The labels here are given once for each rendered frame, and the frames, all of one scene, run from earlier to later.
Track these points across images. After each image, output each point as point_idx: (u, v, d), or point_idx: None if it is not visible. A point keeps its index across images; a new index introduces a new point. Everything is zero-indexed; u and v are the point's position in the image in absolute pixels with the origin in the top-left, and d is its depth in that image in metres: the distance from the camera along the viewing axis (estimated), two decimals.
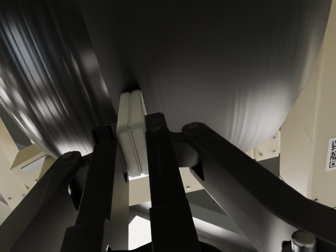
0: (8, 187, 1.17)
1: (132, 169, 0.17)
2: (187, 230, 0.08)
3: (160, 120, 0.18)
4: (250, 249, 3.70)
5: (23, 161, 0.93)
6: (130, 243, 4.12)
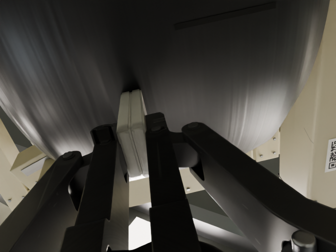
0: (8, 189, 1.18)
1: (132, 169, 0.17)
2: (187, 230, 0.08)
3: (160, 120, 0.18)
4: (251, 250, 3.70)
5: (23, 162, 0.93)
6: (130, 244, 4.11)
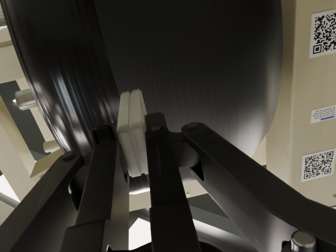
0: (25, 193, 1.29)
1: (133, 169, 0.17)
2: (187, 230, 0.08)
3: (160, 120, 0.18)
4: (249, 250, 3.81)
5: (41, 170, 1.05)
6: (132, 245, 4.23)
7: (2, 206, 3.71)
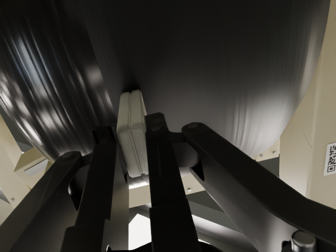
0: (11, 188, 1.19)
1: (132, 169, 0.17)
2: (187, 230, 0.08)
3: (160, 120, 0.18)
4: (251, 246, 3.73)
5: (26, 163, 0.95)
6: (131, 241, 4.14)
7: None
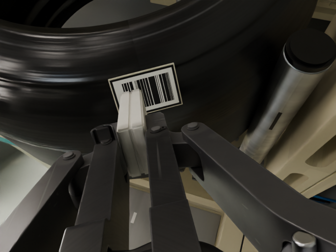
0: None
1: (133, 169, 0.17)
2: (187, 230, 0.08)
3: (160, 120, 0.18)
4: None
5: None
6: None
7: None
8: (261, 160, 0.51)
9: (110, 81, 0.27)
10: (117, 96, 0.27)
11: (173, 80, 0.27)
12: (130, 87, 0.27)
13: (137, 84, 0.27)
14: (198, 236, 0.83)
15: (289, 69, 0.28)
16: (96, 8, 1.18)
